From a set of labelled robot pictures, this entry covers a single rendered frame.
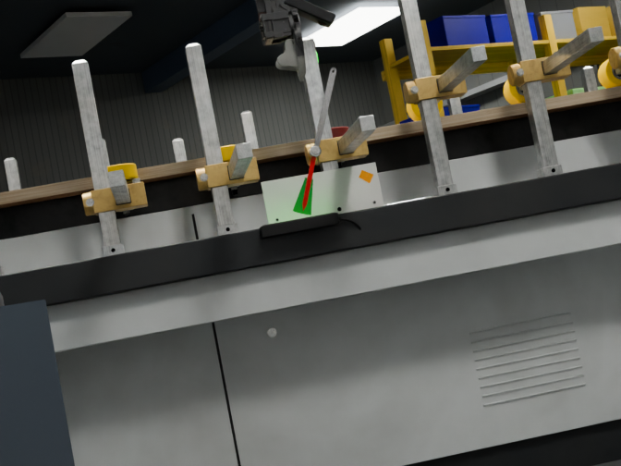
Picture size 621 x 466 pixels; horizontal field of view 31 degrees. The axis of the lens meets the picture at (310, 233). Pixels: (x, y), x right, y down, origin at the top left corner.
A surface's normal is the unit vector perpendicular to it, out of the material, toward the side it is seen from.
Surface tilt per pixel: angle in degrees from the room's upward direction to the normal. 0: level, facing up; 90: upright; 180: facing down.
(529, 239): 90
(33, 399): 90
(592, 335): 90
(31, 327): 90
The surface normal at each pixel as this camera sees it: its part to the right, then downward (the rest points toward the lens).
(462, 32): 0.54, -0.16
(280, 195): 0.12, -0.09
